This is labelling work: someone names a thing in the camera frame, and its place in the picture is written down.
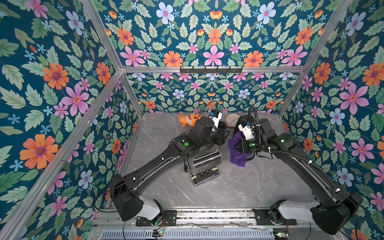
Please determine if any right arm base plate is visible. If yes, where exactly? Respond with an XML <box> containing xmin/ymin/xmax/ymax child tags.
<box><xmin>252</xmin><ymin>209</ymin><xmax>297</xmax><ymax>226</ymax></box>

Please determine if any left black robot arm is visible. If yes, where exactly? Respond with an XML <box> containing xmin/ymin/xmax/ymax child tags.
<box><xmin>110</xmin><ymin>117</ymin><xmax>230</xmax><ymax>225</ymax></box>

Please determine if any black capsule coffee machine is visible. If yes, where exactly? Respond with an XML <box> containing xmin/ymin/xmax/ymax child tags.
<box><xmin>234</xmin><ymin>115</ymin><xmax>255</xmax><ymax>162</ymax></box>

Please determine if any round beige coaster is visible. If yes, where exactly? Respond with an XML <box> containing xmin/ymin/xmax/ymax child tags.
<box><xmin>226</xmin><ymin>114</ymin><xmax>240</xmax><ymax>128</ymax></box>

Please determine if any black hook rail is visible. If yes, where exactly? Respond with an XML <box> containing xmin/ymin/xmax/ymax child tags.
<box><xmin>179</xmin><ymin>66</ymin><xmax>243</xmax><ymax>74</ymax></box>

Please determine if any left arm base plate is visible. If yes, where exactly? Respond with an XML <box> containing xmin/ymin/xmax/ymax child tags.
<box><xmin>136</xmin><ymin>210</ymin><xmax>178</xmax><ymax>228</ymax></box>

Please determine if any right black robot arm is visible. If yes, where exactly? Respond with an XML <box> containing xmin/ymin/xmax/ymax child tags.
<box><xmin>234</xmin><ymin>116</ymin><xmax>363</xmax><ymax>235</ymax></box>

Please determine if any orange plush fish toy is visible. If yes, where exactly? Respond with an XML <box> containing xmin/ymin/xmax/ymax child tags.
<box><xmin>178</xmin><ymin>114</ymin><xmax>201</xmax><ymax>127</ymax></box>

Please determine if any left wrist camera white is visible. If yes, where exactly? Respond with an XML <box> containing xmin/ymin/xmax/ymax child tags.
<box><xmin>209</xmin><ymin>110</ymin><xmax>222</xmax><ymax>128</ymax></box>

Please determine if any purple cleaning cloth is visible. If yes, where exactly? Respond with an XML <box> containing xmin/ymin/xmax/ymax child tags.
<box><xmin>228</xmin><ymin>132</ymin><xmax>247</xmax><ymax>167</ymax></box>

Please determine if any aluminium front rail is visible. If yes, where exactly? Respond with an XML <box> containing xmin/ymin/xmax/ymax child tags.
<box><xmin>92</xmin><ymin>206</ymin><xmax>343</xmax><ymax>230</ymax></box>

